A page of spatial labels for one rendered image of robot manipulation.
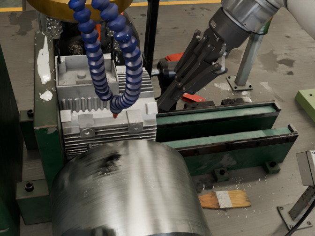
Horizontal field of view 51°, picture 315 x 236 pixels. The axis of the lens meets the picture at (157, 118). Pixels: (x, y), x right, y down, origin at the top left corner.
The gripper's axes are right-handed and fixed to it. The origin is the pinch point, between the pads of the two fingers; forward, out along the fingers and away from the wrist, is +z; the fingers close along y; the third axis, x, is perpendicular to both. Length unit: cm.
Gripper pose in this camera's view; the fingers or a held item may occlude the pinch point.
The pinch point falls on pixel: (170, 96)
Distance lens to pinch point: 71.0
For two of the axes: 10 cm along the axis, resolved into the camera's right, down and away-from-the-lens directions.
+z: -5.7, 6.6, 5.0
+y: 2.4, 7.1, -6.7
